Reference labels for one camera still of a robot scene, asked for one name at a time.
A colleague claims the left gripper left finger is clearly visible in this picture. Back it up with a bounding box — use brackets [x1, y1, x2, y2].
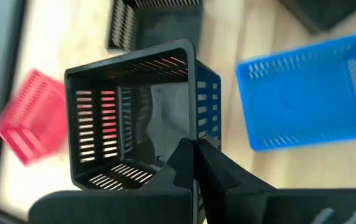
[28, 138, 195, 224]

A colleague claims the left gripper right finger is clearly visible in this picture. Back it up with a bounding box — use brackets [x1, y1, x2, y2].
[195, 139, 356, 224]

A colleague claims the black plastic basket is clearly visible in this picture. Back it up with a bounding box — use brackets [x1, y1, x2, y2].
[64, 39, 222, 191]
[107, 0, 204, 53]
[278, 0, 356, 34]

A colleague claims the blue plastic basket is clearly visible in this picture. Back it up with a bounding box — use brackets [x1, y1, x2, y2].
[235, 30, 356, 153]

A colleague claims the red plastic basket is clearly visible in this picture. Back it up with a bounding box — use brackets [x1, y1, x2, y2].
[0, 68, 68, 167]

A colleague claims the black aluminium table frame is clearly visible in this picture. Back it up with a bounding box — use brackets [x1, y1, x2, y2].
[0, 0, 28, 215]

